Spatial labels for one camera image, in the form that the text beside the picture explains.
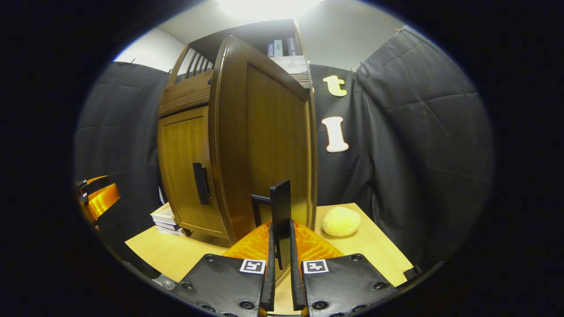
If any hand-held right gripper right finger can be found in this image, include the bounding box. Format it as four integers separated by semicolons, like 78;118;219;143
289;219;400;317

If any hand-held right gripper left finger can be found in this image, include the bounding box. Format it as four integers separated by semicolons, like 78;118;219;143
172;220;277;317

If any wooden shoe cabinet door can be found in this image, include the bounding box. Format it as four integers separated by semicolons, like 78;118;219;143
157;106;230;241
208;35;318;270

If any wooden double-door shoe cabinet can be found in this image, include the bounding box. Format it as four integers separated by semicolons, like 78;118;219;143
157;18;319;241

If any yellow plush ball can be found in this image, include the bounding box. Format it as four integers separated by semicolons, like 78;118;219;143
321;206;362;237

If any stack of white books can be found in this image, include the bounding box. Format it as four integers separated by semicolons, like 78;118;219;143
150;203;186;236

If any black backdrop cloth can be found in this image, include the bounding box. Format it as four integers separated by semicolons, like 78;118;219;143
73;27;495;270

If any ceiling light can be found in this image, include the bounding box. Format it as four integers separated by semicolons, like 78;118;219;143
215;0;323;19

